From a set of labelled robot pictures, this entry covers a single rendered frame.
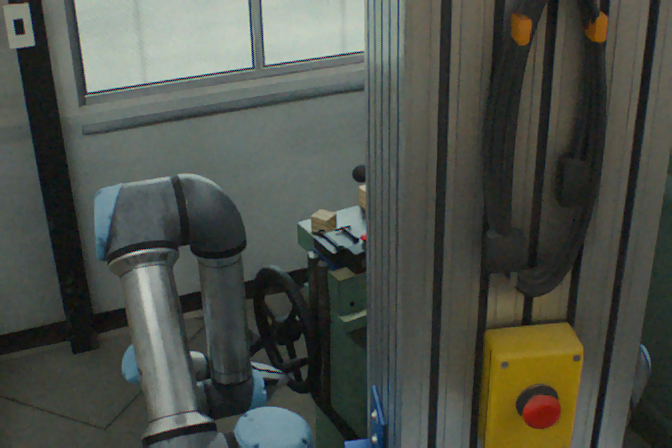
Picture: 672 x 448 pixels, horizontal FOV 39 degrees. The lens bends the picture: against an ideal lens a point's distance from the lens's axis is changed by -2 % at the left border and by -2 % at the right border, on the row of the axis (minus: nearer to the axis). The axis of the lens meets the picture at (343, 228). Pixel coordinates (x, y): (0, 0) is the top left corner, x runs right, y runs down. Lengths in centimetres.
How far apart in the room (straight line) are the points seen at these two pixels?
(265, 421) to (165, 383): 16
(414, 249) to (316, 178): 266
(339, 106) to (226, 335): 188
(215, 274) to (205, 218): 12
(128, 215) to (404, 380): 69
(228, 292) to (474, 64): 91
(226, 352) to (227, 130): 173
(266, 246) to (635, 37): 283
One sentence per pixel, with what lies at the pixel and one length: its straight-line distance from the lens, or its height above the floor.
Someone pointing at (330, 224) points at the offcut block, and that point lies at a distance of 225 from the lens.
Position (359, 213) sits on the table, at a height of 90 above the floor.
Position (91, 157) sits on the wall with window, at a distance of 327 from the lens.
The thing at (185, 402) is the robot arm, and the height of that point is 109.
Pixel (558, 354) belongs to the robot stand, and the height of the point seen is 146.
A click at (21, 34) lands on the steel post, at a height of 118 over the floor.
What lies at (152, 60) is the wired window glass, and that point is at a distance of 327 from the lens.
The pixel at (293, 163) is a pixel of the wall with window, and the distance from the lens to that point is 346.
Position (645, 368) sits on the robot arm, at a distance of 170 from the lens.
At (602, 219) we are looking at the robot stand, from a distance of 91.
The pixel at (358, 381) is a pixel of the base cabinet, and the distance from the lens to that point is 226.
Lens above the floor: 200
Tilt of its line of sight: 29 degrees down
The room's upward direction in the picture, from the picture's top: 1 degrees counter-clockwise
